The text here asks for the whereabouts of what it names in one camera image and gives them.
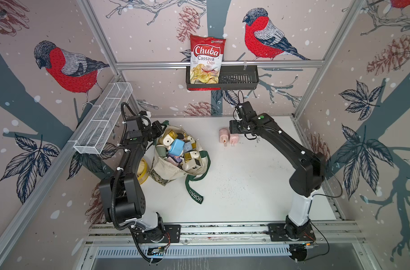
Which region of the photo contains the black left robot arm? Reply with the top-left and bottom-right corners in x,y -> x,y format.
99,111 -> 166,238

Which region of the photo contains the green pencil sharpener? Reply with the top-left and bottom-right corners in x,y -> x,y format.
155,145 -> 167,158

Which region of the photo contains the cream green-handled tote bag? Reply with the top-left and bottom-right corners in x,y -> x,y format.
151,120 -> 211,204

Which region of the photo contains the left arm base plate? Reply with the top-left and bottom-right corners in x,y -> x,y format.
134,223 -> 181,244

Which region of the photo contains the cream pencil sharpener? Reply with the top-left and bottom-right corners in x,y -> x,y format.
162,135 -> 175,146

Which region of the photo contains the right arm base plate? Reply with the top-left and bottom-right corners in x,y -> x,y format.
266,222 -> 316,243

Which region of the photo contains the black wire wall basket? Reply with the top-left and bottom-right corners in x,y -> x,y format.
185,65 -> 259,91

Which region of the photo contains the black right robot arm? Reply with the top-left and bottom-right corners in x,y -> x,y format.
229,101 -> 327,241

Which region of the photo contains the yellow bowl with buns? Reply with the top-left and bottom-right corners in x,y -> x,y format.
136,158 -> 149,185

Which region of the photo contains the white wire mesh shelf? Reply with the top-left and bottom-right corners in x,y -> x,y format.
73,82 -> 133,155

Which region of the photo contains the red Chuba cassava chips bag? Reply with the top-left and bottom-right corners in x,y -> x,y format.
187,35 -> 226,91

